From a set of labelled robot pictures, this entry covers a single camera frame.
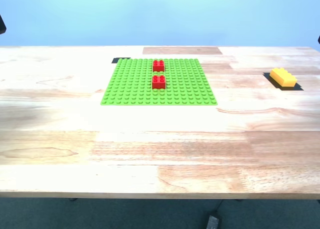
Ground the green studded baseplate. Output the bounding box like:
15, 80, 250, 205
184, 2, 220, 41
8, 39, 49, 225
100, 58, 218, 107

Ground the red square brick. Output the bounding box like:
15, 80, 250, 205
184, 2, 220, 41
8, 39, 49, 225
151, 75, 167, 91
152, 59, 166, 73

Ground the black tape rectangle frame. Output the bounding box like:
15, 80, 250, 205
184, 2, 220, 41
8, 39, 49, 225
262, 72, 305, 92

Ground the yellow rectangular brick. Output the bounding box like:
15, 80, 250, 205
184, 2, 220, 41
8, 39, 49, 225
269, 67, 298, 88

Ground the black power adapter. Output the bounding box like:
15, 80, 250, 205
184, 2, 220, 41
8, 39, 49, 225
206, 215, 220, 229

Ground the thin black floor cable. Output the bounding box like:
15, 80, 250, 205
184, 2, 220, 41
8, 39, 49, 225
213, 199, 225, 217

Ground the black tape corner marker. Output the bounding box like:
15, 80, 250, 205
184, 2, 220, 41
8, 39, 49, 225
111, 57, 132, 64

